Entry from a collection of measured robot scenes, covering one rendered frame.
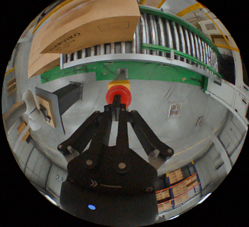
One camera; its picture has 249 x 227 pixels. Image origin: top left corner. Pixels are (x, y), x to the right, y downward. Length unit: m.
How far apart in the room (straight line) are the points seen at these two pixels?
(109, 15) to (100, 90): 1.16
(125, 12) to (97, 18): 0.11
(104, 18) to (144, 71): 1.06
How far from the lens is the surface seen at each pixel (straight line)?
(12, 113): 0.68
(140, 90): 1.31
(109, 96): 0.22
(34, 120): 0.89
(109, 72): 1.26
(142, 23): 0.85
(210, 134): 2.59
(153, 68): 1.32
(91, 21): 0.40
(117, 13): 0.39
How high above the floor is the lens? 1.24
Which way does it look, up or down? 66 degrees down
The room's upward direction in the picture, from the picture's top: 176 degrees clockwise
